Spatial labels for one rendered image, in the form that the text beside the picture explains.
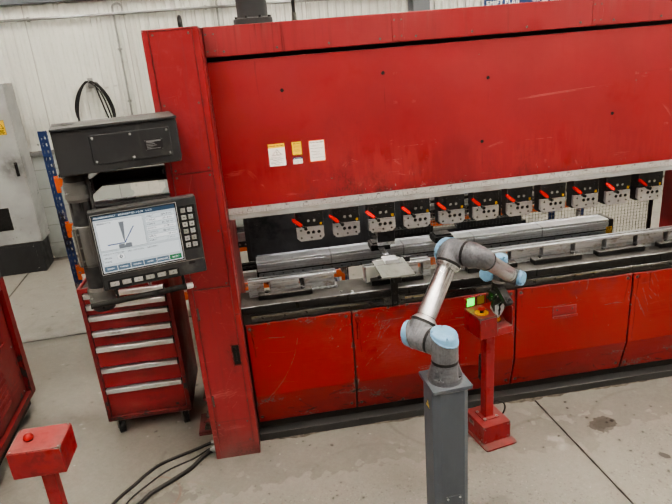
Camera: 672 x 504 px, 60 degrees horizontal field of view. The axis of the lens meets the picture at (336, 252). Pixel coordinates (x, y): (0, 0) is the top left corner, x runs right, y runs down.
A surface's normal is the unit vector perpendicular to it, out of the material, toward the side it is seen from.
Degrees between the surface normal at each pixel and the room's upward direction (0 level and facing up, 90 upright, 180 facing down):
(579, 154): 90
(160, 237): 90
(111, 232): 90
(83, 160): 90
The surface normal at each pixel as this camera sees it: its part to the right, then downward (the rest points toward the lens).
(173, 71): 0.14, 0.32
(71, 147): 0.38, 0.29
